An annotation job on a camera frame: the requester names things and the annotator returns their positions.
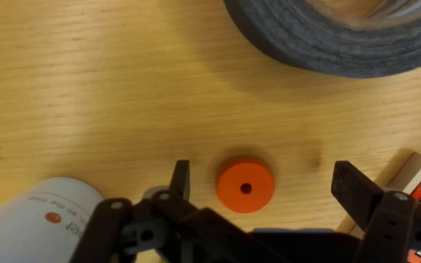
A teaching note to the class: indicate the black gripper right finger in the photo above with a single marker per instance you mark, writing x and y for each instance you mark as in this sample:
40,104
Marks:
356,192

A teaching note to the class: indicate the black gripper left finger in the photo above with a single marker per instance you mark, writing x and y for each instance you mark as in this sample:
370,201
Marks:
180,182

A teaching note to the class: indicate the orange disc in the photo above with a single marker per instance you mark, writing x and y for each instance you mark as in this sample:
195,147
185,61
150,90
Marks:
245,185

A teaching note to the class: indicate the wooden number peg board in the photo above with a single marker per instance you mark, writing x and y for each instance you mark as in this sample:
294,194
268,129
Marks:
394,233

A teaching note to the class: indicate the white paper cup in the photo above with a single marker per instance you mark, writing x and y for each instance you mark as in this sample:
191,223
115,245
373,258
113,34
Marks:
46,223

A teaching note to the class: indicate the black duct tape roll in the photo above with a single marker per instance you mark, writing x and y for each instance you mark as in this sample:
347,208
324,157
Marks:
306,34

